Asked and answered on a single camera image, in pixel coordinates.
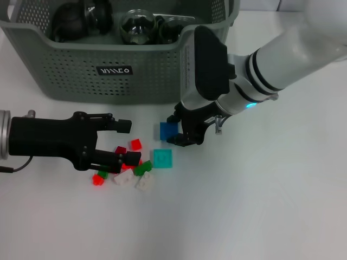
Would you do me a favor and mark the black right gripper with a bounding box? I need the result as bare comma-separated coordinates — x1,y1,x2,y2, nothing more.
86,103,220,174

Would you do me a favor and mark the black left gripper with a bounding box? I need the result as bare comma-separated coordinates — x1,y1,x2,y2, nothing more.
8,110,99,172

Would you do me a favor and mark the blue square building plate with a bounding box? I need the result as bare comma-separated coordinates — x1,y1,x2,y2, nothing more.
159,121,181,142

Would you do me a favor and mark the glass teacup with black sleeve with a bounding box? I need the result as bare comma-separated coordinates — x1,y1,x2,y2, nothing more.
81,0,114,35
120,9,158,46
156,15,196,44

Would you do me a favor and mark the grey-green perforated storage bin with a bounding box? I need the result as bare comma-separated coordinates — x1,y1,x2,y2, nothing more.
0,0,241,106

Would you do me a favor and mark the cyan square building plate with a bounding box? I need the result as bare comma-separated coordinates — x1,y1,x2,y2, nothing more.
153,148,174,170

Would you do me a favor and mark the bright red large brick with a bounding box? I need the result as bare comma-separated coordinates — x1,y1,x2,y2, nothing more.
121,159,143,171

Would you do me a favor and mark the white flat building plate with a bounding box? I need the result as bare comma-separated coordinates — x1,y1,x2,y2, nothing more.
134,173,156,192

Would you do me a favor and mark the white building brick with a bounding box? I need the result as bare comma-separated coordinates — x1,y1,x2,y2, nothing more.
113,170,135,186

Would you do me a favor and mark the black cast iron teapot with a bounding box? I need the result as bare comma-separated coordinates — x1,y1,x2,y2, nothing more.
52,4,85,43

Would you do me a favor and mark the left arm cable with connector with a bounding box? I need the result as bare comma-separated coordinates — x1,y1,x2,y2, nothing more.
0,156,34,173

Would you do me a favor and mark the arm cable with connector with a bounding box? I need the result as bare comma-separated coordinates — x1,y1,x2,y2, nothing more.
213,114,231,135
0,156,34,173

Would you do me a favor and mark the right arm cable with connector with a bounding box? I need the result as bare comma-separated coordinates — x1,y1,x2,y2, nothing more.
213,114,231,135

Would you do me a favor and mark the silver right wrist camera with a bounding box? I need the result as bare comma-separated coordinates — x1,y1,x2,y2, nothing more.
180,24,236,109

